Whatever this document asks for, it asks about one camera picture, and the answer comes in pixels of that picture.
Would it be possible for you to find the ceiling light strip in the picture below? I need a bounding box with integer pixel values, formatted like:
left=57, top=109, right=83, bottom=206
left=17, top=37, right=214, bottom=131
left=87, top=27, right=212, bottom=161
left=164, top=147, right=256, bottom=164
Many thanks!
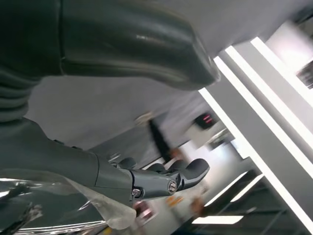
left=198, top=87, right=313, bottom=234
left=250, top=36, right=313, bottom=108
left=213, top=55, right=313, bottom=179

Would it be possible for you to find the clear plastic wrap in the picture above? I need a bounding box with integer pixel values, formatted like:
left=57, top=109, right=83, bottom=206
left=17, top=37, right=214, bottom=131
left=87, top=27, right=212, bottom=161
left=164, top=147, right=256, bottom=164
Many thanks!
left=0, top=176, right=137, bottom=235

